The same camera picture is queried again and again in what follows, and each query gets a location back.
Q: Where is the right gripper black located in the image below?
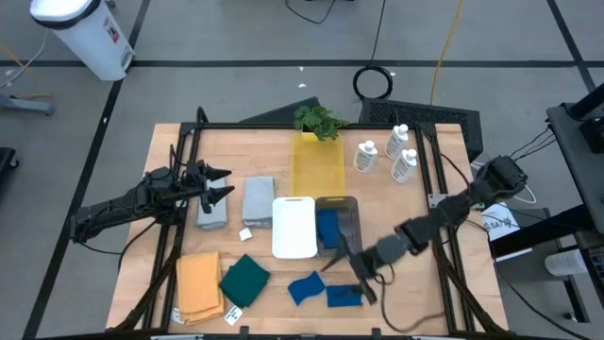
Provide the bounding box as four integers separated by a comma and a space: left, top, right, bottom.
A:
322, 245, 386, 305

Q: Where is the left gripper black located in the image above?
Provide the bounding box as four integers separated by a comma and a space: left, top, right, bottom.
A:
178, 159, 236, 214

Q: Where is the orange towel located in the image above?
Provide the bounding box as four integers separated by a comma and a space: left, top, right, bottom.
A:
170, 250, 227, 327

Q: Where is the dark green towel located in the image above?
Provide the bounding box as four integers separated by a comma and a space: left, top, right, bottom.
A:
218, 253, 273, 328

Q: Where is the white lotion bottle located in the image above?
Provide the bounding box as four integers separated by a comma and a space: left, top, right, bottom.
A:
384, 123, 411, 162
390, 148, 419, 184
352, 140, 379, 174

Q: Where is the grey translucent plastic bin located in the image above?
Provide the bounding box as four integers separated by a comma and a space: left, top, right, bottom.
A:
314, 195, 364, 260

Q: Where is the white plastic bin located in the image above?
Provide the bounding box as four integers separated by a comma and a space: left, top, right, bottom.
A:
271, 195, 319, 260

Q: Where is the yellow translucent plastic bin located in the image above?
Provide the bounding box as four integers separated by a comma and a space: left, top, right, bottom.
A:
290, 131, 346, 199

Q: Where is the black flat panel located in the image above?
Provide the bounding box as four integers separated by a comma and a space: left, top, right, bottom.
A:
239, 95, 322, 125

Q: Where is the green plant in white pot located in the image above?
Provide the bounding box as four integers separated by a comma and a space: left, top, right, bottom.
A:
293, 105, 351, 143

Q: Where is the white printed paper sheet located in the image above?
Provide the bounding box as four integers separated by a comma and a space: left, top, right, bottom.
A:
480, 201, 521, 243

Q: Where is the black perforated computer case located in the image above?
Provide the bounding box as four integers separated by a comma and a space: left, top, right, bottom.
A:
359, 97, 485, 162

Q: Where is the white trash can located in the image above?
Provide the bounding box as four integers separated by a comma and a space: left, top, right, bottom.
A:
29, 0, 136, 82

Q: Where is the grey metal stand leg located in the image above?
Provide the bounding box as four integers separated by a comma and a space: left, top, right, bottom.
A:
0, 93, 56, 117

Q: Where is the translucent white cylinder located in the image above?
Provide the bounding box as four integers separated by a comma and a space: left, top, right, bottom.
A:
545, 248, 589, 278

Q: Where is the black side desk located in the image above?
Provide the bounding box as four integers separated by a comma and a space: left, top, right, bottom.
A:
545, 83, 604, 223

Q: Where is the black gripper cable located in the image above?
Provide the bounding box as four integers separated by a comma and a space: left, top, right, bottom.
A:
377, 271, 447, 334

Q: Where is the black cable with coil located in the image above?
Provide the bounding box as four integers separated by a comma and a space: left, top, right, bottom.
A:
352, 0, 394, 101

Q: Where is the yellow hanging cable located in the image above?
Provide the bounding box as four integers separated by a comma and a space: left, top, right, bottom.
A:
428, 0, 467, 106

